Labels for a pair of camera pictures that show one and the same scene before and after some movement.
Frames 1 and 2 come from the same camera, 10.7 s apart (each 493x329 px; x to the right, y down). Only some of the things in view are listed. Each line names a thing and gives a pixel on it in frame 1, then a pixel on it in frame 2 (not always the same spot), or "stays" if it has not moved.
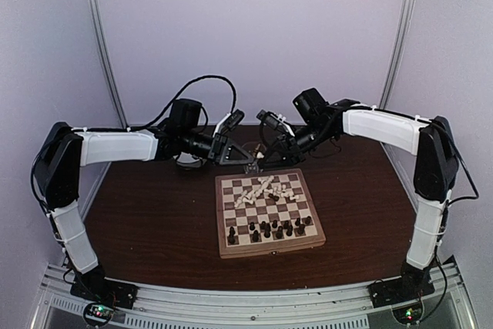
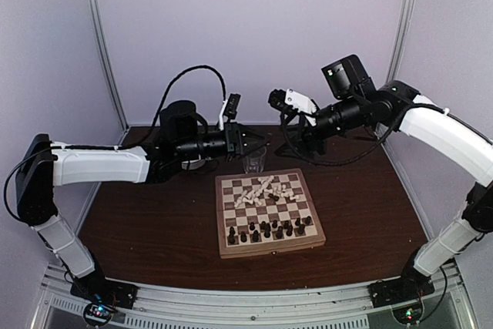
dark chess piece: [280, 232] stays
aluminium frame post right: [405, 18] stays
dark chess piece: [267, 227] stays
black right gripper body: [299, 156] -> [350, 115]
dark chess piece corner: [231, 239] stays
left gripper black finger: [237, 155] -> [251, 141]
